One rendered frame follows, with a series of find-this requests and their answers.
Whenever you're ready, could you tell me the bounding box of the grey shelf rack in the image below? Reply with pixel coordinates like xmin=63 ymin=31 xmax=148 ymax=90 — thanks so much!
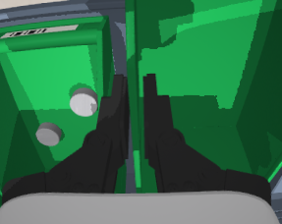
xmin=0 ymin=0 xmax=282 ymax=224

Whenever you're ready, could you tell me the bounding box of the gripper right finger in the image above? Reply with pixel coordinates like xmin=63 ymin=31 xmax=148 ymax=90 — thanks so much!
xmin=142 ymin=74 xmax=271 ymax=206

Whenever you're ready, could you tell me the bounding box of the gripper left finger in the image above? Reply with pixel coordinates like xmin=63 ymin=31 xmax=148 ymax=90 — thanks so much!
xmin=2 ymin=75 xmax=130 ymax=205

